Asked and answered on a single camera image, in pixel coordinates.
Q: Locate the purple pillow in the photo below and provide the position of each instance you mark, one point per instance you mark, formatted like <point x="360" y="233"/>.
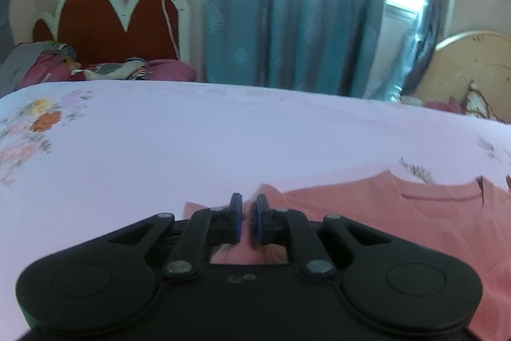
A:
<point x="171" y="70"/>

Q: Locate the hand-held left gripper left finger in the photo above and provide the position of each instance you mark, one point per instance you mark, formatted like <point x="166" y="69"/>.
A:
<point x="236" y="217"/>

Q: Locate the wide blue curtain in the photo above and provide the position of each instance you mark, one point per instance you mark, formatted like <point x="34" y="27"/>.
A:
<point x="295" y="5"/>

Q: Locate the patterned pillow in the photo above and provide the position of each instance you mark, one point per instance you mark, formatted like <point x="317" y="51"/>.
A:
<point x="481" y="103"/>

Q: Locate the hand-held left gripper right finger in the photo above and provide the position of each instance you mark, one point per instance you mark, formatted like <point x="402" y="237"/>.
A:
<point x="260" y="217"/>

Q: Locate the cream curved headboard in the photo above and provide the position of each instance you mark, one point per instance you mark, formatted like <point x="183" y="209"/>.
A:
<point x="475" y="61"/>

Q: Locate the pile of crumpled clothes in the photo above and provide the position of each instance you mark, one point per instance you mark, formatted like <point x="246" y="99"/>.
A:
<point x="52" y="63"/>

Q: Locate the red headboard with white trim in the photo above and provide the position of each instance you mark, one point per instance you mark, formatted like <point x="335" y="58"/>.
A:
<point x="99" y="17"/>

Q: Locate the floral white bedsheet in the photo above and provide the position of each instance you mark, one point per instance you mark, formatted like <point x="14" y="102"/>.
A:
<point x="199" y="141"/>

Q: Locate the pink t-shirt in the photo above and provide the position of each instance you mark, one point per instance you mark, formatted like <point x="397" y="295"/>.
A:
<point x="419" y="217"/>

